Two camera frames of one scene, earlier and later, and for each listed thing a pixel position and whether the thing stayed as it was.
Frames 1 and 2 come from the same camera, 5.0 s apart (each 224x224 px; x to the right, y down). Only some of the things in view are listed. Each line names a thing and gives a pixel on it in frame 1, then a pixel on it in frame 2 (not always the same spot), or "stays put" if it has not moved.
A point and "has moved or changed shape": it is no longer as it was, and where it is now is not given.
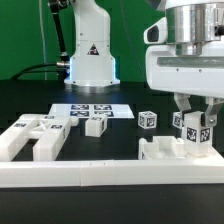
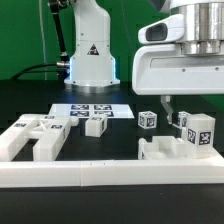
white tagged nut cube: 147,119 stays put
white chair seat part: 162,147 stays put
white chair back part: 52,129 stays put
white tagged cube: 198,139 has moved or changed shape
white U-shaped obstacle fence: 111,172 stays put
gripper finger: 183,103 → 165,101
